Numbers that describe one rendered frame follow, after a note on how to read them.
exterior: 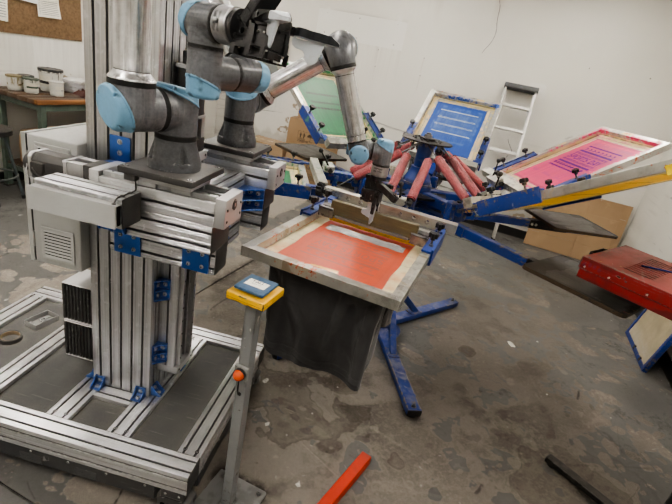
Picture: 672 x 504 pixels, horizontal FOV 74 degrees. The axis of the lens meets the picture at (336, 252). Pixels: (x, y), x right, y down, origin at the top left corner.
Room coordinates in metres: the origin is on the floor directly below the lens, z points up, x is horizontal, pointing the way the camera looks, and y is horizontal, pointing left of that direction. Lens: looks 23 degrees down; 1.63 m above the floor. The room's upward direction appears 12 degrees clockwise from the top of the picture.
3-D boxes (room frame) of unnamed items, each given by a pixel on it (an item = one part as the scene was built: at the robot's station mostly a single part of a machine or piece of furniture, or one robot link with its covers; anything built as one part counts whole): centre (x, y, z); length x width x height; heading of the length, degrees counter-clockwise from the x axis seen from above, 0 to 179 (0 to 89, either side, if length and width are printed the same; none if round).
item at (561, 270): (2.22, -0.84, 0.91); 1.34 x 0.40 x 0.08; 42
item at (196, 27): (1.04, 0.37, 1.65); 0.11 x 0.08 x 0.09; 59
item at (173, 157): (1.29, 0.52, 1.31); 0.15 x 0.15 x 0.10
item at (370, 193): (1.91, -0.11, 1.16); 0.09 x 0.08 x 0.12; 72
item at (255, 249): (1.71, -0.07, 0.97); 0.79 x 0.58 x 0.04; 162
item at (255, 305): (1.21, 0.22, 0.48); 0.22 x 0.22 x 0.96; 72
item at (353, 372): (1.43, 0.02, 0.74); 0.45 x 0.03 x 0.43; 72
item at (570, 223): (2.86, -1.05, 0.91); 1.34 x 0.40 x 0.08; 102
